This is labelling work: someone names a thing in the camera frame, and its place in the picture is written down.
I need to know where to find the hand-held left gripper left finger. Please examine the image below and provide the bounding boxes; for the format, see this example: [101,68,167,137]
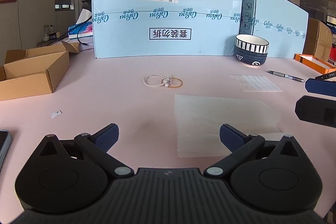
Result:
[37,123,134,179]

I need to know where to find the floral tissue box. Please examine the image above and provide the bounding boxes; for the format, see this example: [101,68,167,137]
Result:
[68,9,94,40]

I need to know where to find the light blue carton dark side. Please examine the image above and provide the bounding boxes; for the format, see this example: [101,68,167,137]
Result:
[239,0,310,60]

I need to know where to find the black gel pen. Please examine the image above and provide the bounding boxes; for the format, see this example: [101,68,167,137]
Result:
[267,70,305,82]

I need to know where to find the orange flat box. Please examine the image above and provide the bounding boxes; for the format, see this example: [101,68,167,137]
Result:
[293,53,336,75]

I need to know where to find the open brown cardboard box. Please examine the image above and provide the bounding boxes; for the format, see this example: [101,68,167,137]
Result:
[0,42,80,101]

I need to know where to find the white striped ceramic bowl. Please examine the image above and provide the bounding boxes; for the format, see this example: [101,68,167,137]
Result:
[235,34,270,54]

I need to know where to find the closed brown cardboard carton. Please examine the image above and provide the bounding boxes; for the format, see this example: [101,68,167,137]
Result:
[302,18,334,63]

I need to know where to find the black cable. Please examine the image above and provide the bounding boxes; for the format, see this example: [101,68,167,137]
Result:
[51,30,89,46]

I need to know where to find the tan rubber band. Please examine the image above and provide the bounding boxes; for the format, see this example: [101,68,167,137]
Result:
[167,77,184,89]

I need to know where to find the dark blue ceramic bowl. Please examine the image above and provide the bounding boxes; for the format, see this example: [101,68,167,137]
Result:
[234,46,269,68]

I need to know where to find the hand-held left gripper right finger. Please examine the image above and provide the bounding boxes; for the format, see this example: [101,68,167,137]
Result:
[204,123,302,179]

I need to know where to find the large light blue carton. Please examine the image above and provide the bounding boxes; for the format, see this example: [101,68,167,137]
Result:
[92,0,243,59]

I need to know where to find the sheet of white labels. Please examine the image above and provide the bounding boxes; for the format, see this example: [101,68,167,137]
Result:
[229,74,284,93]

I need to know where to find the translucent white shopping bag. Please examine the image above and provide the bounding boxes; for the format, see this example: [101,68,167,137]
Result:
[175,94,283,159]

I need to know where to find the small clear bottles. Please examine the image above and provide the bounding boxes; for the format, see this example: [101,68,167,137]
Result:
[43,25,56,41]

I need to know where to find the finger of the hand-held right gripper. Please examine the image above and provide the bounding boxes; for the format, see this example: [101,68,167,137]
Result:
[295,95,336,128]
[305,79,336,97]

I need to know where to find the blue smartphone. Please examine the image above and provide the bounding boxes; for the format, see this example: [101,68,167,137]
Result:
[0,130,13,172]

